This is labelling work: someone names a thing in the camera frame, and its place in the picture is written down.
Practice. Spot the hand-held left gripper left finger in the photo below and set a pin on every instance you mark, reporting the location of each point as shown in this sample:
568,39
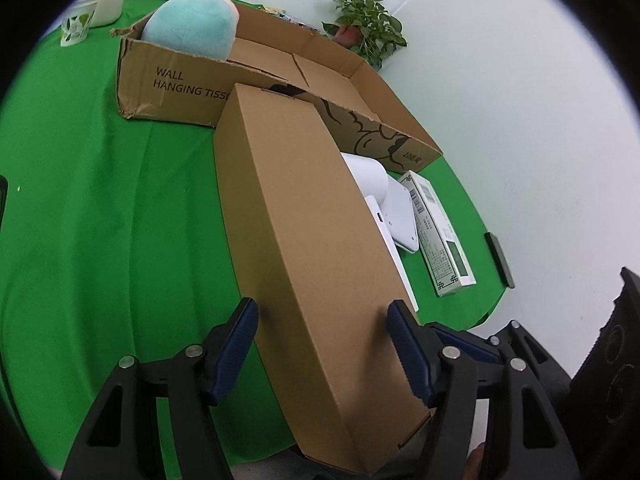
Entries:
240,345

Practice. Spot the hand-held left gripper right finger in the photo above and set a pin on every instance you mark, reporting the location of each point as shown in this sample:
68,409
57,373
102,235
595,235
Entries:
407,355

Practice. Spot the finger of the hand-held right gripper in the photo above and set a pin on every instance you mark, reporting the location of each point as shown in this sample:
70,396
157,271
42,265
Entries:
465,344
530,347

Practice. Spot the long brown cardboard box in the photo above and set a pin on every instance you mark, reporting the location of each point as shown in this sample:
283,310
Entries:
300,235

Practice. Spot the white device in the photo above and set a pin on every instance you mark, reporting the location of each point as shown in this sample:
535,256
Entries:
400,215

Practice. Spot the white hair dryer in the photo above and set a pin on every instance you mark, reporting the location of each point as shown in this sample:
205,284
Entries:
370,175

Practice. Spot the large shallow cardboard box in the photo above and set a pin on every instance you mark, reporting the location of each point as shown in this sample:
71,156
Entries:
165,80

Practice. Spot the black phone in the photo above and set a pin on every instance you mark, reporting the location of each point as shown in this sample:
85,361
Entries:
500,260

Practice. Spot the green and white carton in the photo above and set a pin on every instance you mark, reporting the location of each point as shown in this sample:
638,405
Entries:
440,240

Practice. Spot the green tablecloth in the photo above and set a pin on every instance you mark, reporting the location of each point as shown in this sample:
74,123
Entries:
100,210

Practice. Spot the black object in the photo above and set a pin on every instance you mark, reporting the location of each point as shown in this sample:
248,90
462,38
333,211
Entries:
3,202

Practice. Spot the pink and teal plush toy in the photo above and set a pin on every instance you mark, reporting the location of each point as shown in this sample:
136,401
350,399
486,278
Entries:
195,22

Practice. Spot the colourful packet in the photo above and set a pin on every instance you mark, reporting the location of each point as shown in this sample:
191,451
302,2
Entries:
305,24

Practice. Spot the potted plant in red pot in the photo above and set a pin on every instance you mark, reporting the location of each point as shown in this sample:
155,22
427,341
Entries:
372,25

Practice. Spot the yellow packet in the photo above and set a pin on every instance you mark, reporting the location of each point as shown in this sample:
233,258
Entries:
275,10

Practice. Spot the leaf patterned cup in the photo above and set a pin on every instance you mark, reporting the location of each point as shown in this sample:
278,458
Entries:
77,22

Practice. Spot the white tumbler with lid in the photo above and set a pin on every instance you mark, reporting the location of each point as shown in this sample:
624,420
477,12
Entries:
107,0

